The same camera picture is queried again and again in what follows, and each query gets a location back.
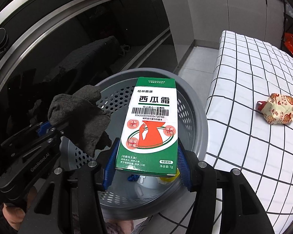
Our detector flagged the white black-grid tablecloth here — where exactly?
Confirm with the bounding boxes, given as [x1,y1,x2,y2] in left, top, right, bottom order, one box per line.
[159,30,293,234]

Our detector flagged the fuzzy grey pink clothing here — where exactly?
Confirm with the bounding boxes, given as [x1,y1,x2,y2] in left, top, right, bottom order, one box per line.
[71,212,157,234]

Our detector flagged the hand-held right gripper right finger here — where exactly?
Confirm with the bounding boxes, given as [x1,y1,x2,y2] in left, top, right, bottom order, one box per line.
[177,140,277,234]

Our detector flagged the grey perforated trash bin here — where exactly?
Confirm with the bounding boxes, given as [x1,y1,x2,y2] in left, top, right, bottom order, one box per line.
[60,68,208,221]

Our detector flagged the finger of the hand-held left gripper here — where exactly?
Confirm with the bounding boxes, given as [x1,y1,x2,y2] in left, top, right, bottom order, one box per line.
[0,121,52,152]
[11,127,66,159]

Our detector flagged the dark grey cloth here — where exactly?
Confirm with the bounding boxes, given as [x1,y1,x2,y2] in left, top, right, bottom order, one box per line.
[47,85,113,157]

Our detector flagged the beige printed snack wrapper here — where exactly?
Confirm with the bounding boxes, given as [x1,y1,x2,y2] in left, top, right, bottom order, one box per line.
[256,93,293,126]

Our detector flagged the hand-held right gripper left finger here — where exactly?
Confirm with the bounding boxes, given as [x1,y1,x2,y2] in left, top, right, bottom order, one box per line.
[20,138,121,234]

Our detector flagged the green medicine box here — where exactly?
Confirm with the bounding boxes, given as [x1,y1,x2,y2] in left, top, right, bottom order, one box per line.
[115,77,179,178]

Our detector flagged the person's left hand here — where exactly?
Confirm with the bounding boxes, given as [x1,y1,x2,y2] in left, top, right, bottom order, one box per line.
[2,201,27,231]

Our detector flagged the grey kitchen cabinet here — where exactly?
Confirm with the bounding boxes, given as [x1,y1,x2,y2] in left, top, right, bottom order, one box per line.
[156,0,286,75]

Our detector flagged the black shelf cart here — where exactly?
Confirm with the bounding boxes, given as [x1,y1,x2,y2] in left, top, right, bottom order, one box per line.
[282,0,293,61]

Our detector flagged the yellow plastic lid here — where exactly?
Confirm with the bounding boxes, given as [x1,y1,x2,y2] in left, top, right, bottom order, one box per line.
[159,168,181,183]

